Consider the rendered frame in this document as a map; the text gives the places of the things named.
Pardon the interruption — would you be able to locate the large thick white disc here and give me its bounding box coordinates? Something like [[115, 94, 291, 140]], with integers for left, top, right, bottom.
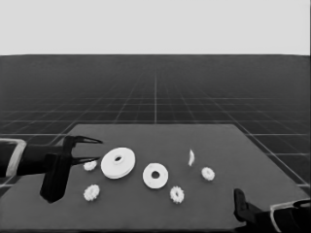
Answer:
[[100, 147, 137, 181]]

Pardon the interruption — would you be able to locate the small white toothed gear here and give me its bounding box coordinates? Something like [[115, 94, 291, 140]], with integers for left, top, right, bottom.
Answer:
[[83, 159, 98, 172], [200, 166, 216, 182], [83, 183, 101, 203], [169, 185, 186, 205]]

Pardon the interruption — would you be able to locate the white round pinned carrier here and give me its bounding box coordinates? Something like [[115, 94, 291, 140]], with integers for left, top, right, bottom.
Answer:
[[142, 162, 170, 190]]

